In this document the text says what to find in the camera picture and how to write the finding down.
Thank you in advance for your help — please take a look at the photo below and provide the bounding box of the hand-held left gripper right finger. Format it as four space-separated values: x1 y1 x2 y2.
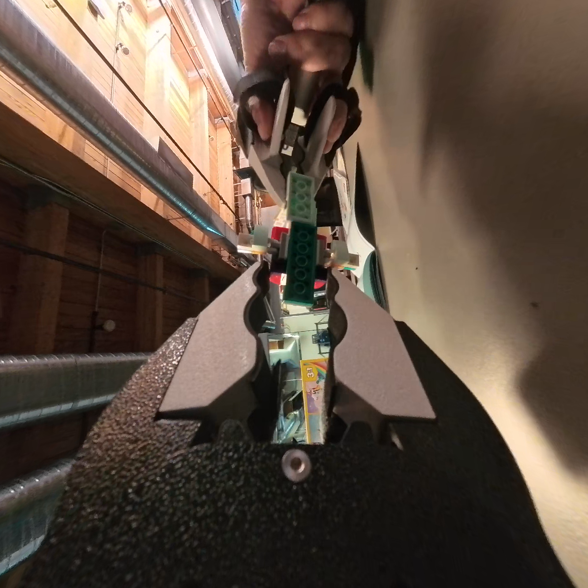
323 270 436 443

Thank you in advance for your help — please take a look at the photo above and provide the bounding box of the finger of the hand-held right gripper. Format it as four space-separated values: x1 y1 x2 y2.
302 132 334 185
248 135 291 209

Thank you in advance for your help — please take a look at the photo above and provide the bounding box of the person's right hand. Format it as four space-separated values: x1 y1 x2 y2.
240 0 357 155

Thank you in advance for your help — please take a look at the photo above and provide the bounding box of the yellow lego set box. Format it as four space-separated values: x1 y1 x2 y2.
300 358 332 444

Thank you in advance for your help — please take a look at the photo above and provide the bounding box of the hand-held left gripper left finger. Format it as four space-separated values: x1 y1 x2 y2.
158 264 277 443

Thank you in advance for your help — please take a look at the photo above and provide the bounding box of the multicolour lego model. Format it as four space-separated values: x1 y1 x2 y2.
236 170 362 311

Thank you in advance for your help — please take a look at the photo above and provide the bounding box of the metal ventilation duct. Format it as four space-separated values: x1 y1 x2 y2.
0 459 75 572
0 351 153 431
0 0 229 240

